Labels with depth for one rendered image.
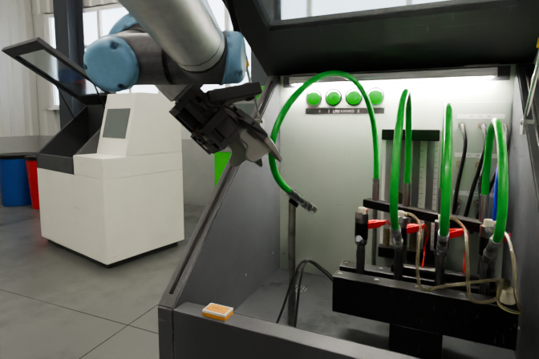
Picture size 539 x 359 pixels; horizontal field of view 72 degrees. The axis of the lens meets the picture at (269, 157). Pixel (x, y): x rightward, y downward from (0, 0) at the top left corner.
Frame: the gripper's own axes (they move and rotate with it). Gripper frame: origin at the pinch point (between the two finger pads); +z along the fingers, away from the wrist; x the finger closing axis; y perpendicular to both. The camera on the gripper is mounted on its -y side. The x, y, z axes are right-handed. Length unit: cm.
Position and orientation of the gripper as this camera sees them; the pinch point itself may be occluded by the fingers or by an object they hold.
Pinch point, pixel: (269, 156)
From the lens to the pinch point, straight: 73.4
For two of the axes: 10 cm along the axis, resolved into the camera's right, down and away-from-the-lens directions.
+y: -5.6, 7.2, -4.2
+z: 6.7, 6.9, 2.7
